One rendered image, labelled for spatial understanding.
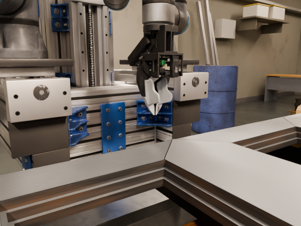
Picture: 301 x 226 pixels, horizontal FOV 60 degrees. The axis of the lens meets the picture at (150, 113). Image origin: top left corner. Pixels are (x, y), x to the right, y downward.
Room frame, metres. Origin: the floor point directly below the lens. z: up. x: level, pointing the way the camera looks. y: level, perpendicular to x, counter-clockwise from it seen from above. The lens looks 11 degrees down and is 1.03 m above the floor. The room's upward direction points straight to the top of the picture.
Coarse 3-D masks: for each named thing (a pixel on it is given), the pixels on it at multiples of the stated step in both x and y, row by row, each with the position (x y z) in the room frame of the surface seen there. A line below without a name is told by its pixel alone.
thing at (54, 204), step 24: (240, 144) 0.56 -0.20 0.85; (264, 144) 0.60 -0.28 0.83; (288, 144) 0.65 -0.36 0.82; (144, 168) 0.42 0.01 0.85; (168, 168) 0.44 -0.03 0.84; (48, 192) 0.34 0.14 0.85; (72, 192) 0.35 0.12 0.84; (96, 192) 0.37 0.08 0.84; (120, 192) 0.38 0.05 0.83; (192, 192) 0.38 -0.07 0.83; (216, 192) 0.35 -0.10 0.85; (0, 216) 0.29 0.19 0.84; (24, 216) 0.31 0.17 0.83; (48, 216) 0.32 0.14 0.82; (216, 216) 0.33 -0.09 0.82; (240, 216) 0.30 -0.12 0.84; (264, 216) 0.28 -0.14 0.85
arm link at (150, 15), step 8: (144, 8) 0.61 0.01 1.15; (152, 8) 0.60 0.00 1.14; (160, 8) 0.60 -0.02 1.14; (168, 8) 0.60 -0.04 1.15; (144, 16) 0.61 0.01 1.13; (152, 16) 0.60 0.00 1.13; (160, 16) 0.60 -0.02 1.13; (168, 16) 0.60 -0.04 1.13; (144, 24) 0.63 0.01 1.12; (168, 24) 0.61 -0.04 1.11
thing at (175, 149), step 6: (174, 144) 0.53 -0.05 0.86; (180, 144) 0.53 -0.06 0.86; (186, 144) 0.53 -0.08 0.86; (192, 144) 0.53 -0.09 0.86; (198, 144) 0.53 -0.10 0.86; (204, 144) 0.53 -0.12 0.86; (210, 144) 0.53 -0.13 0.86; (216, 144) 0.53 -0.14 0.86; (168, 150) 0.50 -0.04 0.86; (174, 150) 0.50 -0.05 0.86; (180, 150) 0.50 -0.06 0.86; (186, 150) 0.50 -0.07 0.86; (192, 150) 0.50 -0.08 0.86; (198, 150) 0.50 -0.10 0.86; (168, 156) 0.46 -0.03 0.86; (174, 156) 0.46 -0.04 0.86
